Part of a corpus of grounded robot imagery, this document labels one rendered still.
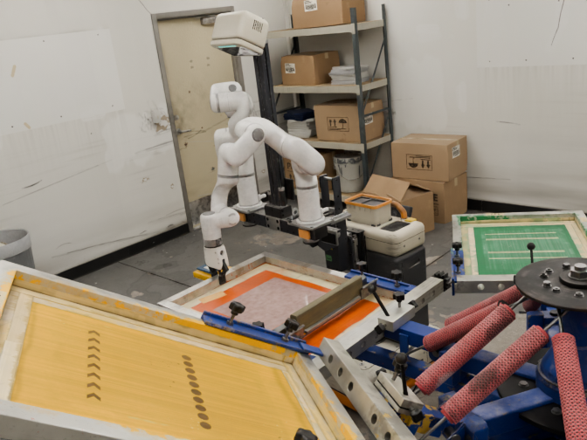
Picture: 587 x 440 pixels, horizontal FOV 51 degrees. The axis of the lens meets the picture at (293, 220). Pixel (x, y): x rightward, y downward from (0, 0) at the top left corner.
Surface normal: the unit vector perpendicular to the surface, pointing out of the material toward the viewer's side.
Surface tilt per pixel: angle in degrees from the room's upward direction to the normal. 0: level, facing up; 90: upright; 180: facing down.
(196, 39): 90
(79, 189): 90
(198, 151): 90
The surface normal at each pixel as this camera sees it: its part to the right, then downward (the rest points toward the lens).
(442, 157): -0.60, 0.29
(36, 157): 0.73, 0.14
